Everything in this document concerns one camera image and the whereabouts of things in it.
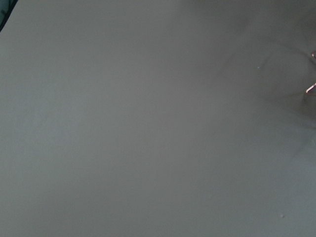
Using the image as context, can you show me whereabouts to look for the copper wire bottle basket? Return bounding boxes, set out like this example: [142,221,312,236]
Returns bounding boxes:
[305,50,316,95]

